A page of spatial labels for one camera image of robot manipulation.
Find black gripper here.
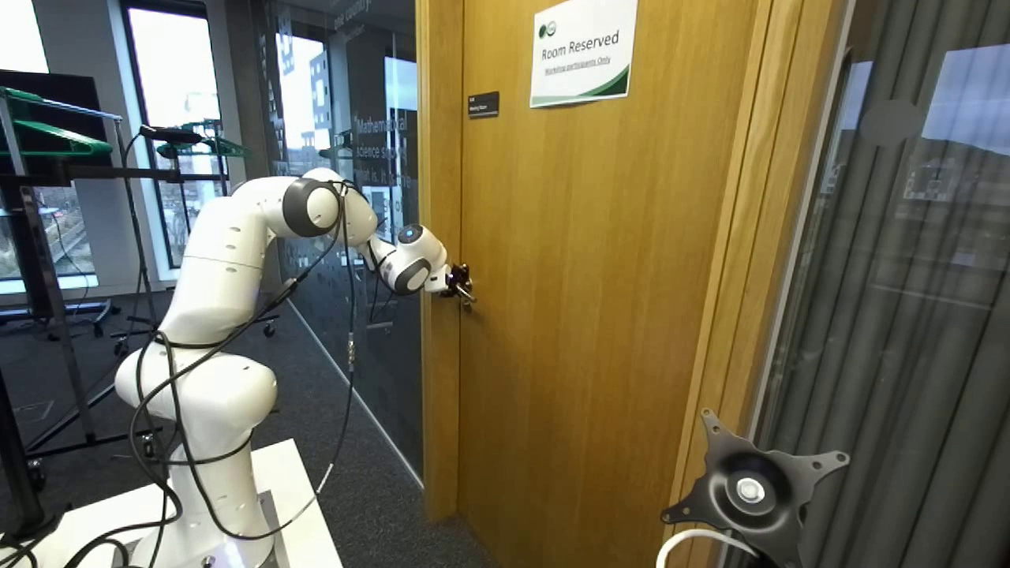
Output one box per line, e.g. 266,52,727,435
427,263,480,308

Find white robot base platform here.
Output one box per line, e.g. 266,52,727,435
0,440,347,568

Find small black door plate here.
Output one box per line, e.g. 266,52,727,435
463,89,503,121

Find white green room reserved sign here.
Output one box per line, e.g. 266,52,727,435
526,0,641,111

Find black metal rack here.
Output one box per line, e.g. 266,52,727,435
0,68,230,541

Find green tray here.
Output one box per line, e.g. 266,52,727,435
0,85,118,165

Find striped glass partition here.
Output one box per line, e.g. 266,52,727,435
751,0,1010,568

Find glass partition with white rail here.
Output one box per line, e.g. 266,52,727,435
273,29,427,489

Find oak wooden door frame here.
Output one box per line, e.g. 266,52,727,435
414,0,851,568

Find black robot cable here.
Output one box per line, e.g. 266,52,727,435
124,176,363,547

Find white cable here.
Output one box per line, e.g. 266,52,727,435
654,528,765,568

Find black monitor mount bracket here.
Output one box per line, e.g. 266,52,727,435
658,406,851,568

